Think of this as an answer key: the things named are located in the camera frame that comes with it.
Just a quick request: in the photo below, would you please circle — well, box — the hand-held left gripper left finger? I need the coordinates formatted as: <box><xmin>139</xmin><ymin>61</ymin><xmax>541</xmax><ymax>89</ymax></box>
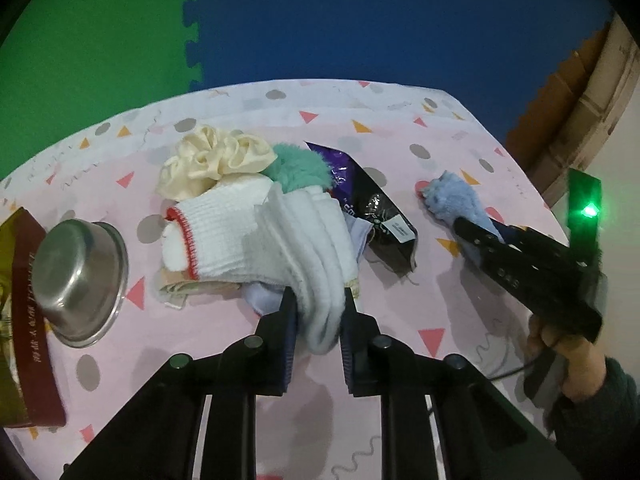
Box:
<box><xmin>60</xmin><ymin>287</ymin><xmax>301</xmax><ymax>480</ymax></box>

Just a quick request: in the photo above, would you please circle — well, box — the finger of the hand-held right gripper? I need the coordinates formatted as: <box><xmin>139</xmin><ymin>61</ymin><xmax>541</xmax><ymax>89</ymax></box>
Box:
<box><xmin>492</xmin><ymin>222</ymin><xmax>533</xmax><ymax>247</ymax></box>
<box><xmin>452</xmin><ymin>217</ymin><xmax>501</xmax><ymax>267</ymax></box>

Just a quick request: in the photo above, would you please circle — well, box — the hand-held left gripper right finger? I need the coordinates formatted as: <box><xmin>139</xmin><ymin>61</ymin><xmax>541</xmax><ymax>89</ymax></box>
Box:
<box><xmin>340</xmin><ymin>287</ymin><xmax>581</xmax><ymax>480</ymax></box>

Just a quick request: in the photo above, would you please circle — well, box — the blue fluffy cloth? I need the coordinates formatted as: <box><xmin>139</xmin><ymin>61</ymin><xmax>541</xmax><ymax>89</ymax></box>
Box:
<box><xmin>419</xmin><ymin>171</ymin><xmax>501</xmax><ymax>241</ymax></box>

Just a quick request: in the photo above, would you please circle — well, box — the white sock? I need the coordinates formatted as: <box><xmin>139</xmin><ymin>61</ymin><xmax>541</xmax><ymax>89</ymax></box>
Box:
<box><xmin>255</xmin><ymin>182</ymin><xmax>361</xmax><ymax>356</ymax></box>

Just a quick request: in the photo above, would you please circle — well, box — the person's right forearm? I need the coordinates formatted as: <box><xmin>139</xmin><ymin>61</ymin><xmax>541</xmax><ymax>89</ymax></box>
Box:
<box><xmin>552</xmin><ymin>357</ymin><xmax>640</xmax><ymax>480</ymax></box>

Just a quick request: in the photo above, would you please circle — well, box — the person's right hand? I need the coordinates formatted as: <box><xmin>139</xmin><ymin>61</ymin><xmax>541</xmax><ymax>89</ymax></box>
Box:
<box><xmin>525</xmin><ymin>312</ymin><xmax>608</xmax><ymax>403</ymax></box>

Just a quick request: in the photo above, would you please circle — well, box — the pale blue cloth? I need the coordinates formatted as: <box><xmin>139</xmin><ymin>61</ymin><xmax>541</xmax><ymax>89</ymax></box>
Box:
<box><xmin>242</xmin><ymin>215</ymin><xmax>373</xmax><ymax>318</ymax></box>

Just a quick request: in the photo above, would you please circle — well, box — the purple and black snack packet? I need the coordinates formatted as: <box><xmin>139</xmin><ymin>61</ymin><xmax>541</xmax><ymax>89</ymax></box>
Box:
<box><xmin>305</xmin><ymin>141</ymin><xmax>418</xmax><ymax>273</ymax></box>

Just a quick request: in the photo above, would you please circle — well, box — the beige cloth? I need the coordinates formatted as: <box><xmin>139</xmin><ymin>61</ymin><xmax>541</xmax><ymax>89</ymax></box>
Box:
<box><xmin>157</xmin><ymin>267</ymin><xmax>243</xmax><ymax>308</ymax></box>

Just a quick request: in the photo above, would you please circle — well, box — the white glove with red trim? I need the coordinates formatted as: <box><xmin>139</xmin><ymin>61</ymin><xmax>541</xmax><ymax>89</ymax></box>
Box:
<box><xmin>161</xmin><ymin>175</ymin><xmax>273</xmax><ymax>283</ymax></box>

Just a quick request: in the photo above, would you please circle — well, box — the teal fluffy scrunchie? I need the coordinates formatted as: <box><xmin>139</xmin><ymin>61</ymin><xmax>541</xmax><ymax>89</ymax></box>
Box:
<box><xmin>262</xmin><ymin>142</ymin><xmax>333</xmax><ymax>193</ymax></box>

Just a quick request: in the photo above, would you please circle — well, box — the cream satin scrunchie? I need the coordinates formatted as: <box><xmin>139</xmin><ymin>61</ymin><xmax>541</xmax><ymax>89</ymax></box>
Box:
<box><xmin>155</xmin><ymin>125</ymin><xmax>278</xmax><ymax>201</ymax></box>

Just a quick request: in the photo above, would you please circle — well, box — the steel bowl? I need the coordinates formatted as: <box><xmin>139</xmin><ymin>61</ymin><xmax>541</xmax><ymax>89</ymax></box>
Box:
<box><xmin>31</xmin><ymin>219</ymin><xmax>130</xmax><ymax>348</ymax></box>

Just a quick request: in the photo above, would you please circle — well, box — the pink printed tablecloth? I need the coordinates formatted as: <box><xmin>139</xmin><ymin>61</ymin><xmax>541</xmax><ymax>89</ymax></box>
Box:
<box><xmin>0</xmin><ymin>79</ymin><xmax>576</xmax><ymax>480</ymax></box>

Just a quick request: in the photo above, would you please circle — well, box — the red and gold box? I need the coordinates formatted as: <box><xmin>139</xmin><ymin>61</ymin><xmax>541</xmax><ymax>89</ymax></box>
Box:
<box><xmin>0</xmin><ymin>207</ymin><xmax>67</xmax><ymax>428</ymax></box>

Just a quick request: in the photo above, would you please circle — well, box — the black cable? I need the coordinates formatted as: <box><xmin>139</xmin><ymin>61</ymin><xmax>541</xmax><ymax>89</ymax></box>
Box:
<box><xmin>482</xmin><ymin>330</ymin><xmax>551</xmax><ymax>381</ymax></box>

